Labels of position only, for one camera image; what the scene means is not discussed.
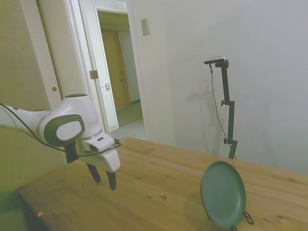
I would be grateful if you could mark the brown wooden hallway door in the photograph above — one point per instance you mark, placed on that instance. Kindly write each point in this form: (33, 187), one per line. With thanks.
(111, 69)

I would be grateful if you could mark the grey exterior camera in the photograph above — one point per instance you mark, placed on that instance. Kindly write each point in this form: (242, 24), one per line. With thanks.
(215, 59)

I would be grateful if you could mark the dark green round plate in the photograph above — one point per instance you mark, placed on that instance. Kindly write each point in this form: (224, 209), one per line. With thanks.
(221, 192)

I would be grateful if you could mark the beige wall switch plate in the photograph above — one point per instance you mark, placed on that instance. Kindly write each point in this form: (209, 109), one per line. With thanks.
(145, 27)

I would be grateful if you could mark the white door frame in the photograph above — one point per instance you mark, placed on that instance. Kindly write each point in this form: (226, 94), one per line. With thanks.
(137, 72)

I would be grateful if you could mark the brass door hinge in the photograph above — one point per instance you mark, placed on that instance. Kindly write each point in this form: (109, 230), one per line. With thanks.
(93, 74)

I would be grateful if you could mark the round brass door knob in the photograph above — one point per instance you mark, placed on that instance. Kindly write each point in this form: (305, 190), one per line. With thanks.
(54, 88)

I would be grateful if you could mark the metal door strike plate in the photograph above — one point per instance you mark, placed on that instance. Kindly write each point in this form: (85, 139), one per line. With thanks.
(107, 85)

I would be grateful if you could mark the black camera stand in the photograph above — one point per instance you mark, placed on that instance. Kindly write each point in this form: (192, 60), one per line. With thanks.
(231, 120)

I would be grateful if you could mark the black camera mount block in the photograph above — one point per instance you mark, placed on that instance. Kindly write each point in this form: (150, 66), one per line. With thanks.
(71, 154)

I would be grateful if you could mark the cream door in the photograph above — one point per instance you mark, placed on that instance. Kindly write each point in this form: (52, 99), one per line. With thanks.
(55, 48)

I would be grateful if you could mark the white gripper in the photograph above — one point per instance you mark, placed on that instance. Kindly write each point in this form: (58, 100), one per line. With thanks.
(108, 161)

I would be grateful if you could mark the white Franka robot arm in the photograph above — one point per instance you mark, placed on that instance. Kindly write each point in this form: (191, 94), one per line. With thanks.
(72, 113)

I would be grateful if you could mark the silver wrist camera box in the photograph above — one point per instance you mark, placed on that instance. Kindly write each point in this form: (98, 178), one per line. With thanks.
(101, 142)

